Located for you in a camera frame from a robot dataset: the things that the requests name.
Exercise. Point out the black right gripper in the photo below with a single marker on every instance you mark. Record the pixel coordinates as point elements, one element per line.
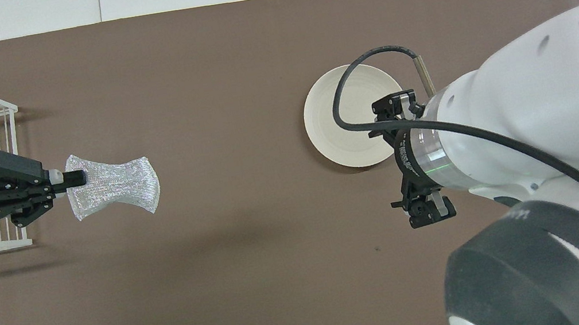
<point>412,166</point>

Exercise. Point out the silver mesh sponge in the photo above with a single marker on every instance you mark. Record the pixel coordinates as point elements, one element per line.
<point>118,184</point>

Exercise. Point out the cream round plate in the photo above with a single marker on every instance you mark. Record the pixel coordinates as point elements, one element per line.
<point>354,94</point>

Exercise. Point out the brown table mat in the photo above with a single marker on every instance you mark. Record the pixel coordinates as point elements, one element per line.
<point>260,272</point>

